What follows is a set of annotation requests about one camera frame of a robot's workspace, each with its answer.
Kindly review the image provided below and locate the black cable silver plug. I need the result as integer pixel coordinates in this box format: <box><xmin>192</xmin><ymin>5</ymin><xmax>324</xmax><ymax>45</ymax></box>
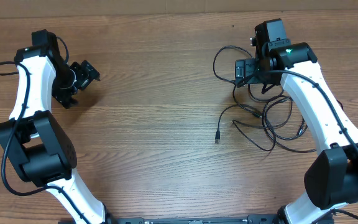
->
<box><xmin>212</xmin><ymin>45</ymin><xmax>262</xmax><ymax>118</ymax></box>

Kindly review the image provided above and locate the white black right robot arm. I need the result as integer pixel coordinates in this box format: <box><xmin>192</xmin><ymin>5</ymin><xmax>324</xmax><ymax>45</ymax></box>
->
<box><xmin>235</xmin><ymin>19</ymin><xmax>358</xmax><ymax>223</ymax></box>

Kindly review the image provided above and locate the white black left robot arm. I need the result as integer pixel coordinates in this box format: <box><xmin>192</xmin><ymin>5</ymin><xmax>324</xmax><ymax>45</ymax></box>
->
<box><xmin>0</xmin><ymin>29</ymin><xmax>116</xmax><ymax>223</ymax></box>

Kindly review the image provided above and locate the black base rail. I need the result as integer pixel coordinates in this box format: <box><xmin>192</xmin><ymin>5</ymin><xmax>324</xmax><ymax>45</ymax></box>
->
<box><xmin>104</xmin><ymin>214</ymin><xmax>285</xmax><ymax>224</ymax></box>

